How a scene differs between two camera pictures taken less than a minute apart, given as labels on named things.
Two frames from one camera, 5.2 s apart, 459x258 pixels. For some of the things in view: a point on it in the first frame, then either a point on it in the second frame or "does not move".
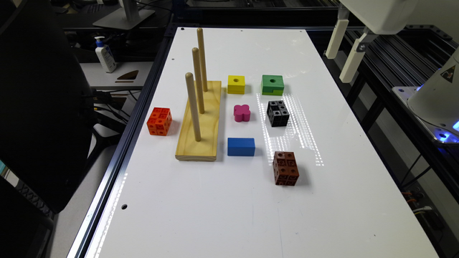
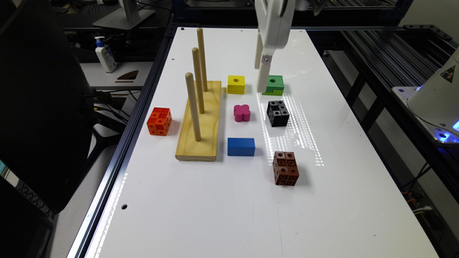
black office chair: x=46 y=126 does not move
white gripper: x=384 y=17 → x=274 y=34
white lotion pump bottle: x=105 y=54 does not move
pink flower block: x=242 y=113 does not move
